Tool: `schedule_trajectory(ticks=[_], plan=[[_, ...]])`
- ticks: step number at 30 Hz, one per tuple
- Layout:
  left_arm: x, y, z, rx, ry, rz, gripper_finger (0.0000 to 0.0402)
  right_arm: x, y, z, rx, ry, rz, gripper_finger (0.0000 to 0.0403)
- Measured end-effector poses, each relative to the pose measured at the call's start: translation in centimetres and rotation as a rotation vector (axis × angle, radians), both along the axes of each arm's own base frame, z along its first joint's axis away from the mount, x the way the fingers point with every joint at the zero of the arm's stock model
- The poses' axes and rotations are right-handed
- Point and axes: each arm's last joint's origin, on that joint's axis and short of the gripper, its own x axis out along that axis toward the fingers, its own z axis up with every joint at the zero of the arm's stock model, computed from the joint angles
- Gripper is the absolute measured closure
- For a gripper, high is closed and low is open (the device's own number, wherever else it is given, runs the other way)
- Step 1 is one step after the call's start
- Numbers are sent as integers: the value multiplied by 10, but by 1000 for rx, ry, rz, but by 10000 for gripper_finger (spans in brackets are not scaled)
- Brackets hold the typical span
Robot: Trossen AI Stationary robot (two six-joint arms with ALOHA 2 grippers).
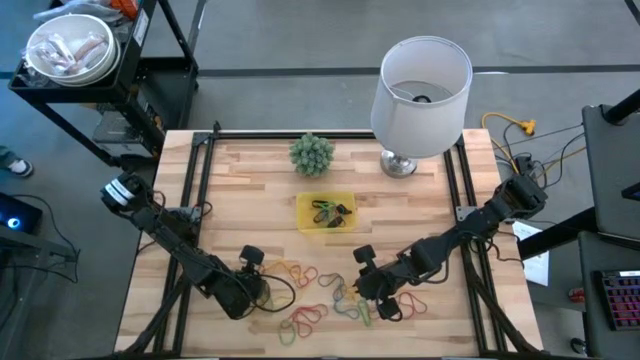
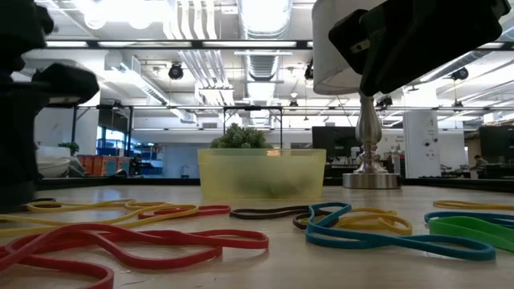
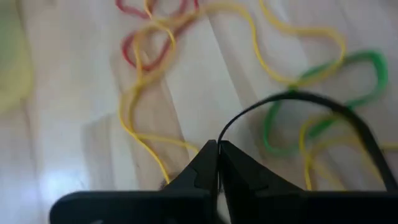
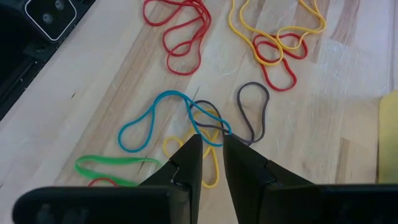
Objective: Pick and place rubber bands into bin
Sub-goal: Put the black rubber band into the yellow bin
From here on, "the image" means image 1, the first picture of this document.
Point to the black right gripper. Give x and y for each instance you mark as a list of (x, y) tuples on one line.
[(382, 287)]

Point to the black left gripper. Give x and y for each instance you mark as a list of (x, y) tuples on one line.
[(242, 292)]

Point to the yellow rubber band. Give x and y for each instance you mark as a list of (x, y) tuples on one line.
[(285, 299), (280, 264), (350, 292)]

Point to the green rubber band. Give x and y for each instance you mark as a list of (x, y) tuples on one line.
[(327, 206), (281, 335), (366, 320)]

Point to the blue rubber band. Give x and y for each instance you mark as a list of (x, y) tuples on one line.
[(340, 311)]

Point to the grey rubber band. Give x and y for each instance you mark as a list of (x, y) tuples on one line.
[(322, 281)]

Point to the small black rubber band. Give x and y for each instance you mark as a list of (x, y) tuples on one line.
[(336, 222)]

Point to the dark brown thick rubber band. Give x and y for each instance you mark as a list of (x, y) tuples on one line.
[(345, 210), (316, 204)]

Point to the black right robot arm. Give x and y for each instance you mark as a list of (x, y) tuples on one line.
[(480, 220)]

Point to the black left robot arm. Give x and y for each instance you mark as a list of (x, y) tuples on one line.
[(170, 235)]

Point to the yellow translucent plastic bin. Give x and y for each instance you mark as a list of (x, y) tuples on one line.
[(303, 215)]

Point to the green artificial succulent plant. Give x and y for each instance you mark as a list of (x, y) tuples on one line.
[(311, 155)]

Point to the white paper sheet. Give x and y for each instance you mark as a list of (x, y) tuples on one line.
[(537, 270)]

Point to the white shade silver table lamp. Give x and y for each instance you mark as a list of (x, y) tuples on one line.
[(420, 125)]

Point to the black power strip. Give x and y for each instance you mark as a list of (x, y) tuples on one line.
[(524, 162)]

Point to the red can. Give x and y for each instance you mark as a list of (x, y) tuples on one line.
[(576, 295)]

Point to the black computer mouse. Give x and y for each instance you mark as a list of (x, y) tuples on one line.
[(578, 346)]

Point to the black utility cart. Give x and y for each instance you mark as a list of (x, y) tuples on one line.
[(160, 90)]

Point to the black computer with blue light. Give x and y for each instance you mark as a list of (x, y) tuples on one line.
[(22, 212)]

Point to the black backlit keyboard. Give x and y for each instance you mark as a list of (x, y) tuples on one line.
[(622, 300)]

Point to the person's shoe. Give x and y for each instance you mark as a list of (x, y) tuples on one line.
[(20, 167)]

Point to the clear plastic bag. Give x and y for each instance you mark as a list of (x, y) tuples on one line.
[(65, 52)]

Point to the orange box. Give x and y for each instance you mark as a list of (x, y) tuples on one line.
[(124, 6)]

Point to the white bowl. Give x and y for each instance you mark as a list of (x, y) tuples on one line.
[(75, 22)]

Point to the grey cloth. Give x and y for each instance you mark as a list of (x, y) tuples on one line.
[(75, 9)]

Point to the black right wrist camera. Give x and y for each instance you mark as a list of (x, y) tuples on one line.
[(364, 254)]

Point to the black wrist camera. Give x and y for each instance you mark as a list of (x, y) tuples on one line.
[(364, 254), (251, 255)]

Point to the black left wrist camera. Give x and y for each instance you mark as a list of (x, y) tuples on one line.
[(251, 255)]

